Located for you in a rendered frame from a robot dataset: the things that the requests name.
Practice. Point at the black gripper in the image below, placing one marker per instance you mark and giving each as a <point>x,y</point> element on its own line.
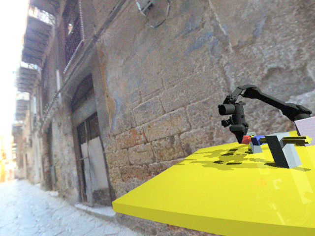
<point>239,127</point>

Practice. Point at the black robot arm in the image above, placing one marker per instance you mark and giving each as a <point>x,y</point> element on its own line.
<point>292,111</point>

